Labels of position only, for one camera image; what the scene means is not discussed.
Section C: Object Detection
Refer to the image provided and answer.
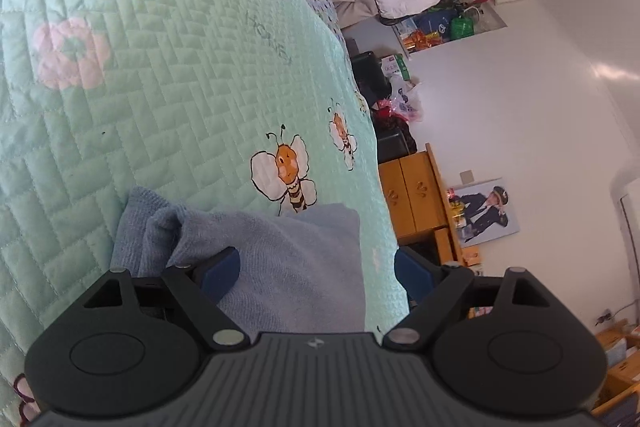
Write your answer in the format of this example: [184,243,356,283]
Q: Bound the blue fleece pants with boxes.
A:
[111,187,366,337]

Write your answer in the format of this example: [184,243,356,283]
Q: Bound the police officer poster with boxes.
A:
[448,178,520,248]

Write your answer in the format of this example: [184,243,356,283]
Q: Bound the black chair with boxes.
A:
[350,52,418,164]

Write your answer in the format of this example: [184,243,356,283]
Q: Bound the green quilted bee bedspread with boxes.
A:
[1,0,407,426]

